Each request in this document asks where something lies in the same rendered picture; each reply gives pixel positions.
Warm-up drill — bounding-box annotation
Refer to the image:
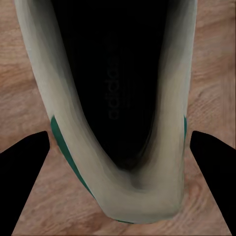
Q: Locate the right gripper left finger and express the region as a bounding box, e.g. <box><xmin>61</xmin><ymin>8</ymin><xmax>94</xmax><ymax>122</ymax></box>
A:
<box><xmin>0</xmin><ymin>131</ymin><xmax>50</xmax><ymax>236</ymax></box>

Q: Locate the gym shoe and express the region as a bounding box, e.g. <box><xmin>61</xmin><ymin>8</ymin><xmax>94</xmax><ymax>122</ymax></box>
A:
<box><xmin>14</xmin><ymin>0</ymin><xmax>198</xmax><ymax>224</ymax></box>

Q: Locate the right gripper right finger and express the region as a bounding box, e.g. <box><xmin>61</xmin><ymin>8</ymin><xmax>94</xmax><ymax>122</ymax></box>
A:
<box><xmin>190</xmin><ymin>131</ymin><xmax>236</xmax><ymax>236</ymax></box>

